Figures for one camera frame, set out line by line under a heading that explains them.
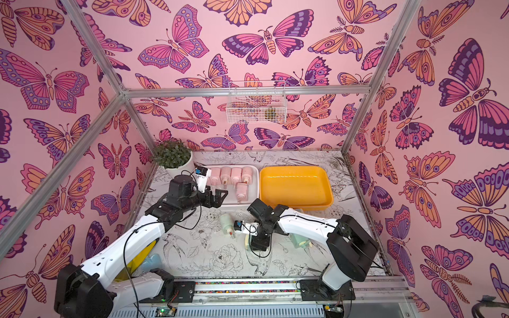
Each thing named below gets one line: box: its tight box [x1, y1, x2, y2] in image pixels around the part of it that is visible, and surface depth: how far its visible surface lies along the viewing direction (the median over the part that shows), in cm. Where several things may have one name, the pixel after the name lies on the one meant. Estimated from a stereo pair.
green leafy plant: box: [153, 139, 192, 169], surface depth 97 cm
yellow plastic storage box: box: [259, 165, 335, 211], surface depth 109 cm
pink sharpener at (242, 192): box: [235, 182, 249, 204], surface depth 98 cm
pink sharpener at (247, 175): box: [241, 166, 253, 185], surface depth 102 cm
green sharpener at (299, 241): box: [288, 232, 313, 249], surface depth 81 cm
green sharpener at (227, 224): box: [220, 213, 234, 236], surface depth 85 cm
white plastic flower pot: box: [161, 151, 196, 181], surface depth 97 cm
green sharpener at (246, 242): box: [243, 233, 250, 251], surface depth 81 cm
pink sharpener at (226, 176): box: [220, 166, 232, 190], surface depth 102 cm
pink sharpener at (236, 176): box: [230, 166, 242, 186], surface depth 102 cm
